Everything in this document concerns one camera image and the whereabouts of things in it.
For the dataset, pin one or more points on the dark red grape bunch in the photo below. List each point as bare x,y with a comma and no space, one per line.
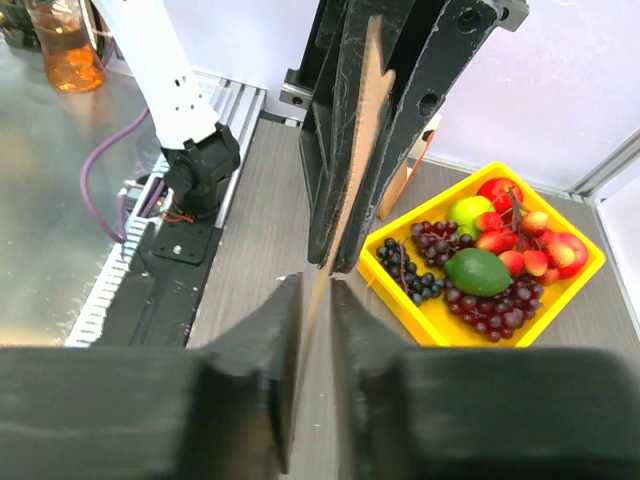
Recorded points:
437,242

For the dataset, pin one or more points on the purple grape bunch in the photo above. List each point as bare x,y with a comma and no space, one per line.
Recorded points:
498,317

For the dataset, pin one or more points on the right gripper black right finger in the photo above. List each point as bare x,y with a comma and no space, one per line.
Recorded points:
410,412

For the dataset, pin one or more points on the red apple left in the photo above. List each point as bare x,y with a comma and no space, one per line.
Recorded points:
501,191

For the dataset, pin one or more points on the brown paper coffee filter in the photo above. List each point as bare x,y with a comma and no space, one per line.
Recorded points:
327,313

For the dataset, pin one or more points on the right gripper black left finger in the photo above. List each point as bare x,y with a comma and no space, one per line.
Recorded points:
221,411

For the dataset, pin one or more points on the green apple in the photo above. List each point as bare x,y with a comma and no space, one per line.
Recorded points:
465,211

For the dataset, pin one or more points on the orange liquid glass bottle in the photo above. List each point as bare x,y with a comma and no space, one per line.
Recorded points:
70,61

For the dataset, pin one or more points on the yellow plastic tray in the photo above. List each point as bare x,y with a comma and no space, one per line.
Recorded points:
431,323

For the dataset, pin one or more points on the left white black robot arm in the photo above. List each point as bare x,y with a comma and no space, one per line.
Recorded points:
202,152

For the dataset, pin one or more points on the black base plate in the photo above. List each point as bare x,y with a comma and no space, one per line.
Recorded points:
157,300

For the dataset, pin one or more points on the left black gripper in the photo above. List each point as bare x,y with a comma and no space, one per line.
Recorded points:
427,44

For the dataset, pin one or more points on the red cherry bunch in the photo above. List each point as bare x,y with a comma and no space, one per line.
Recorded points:
524,241

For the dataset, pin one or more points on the dark black grape bunch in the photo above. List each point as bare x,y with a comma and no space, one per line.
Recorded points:
395,260

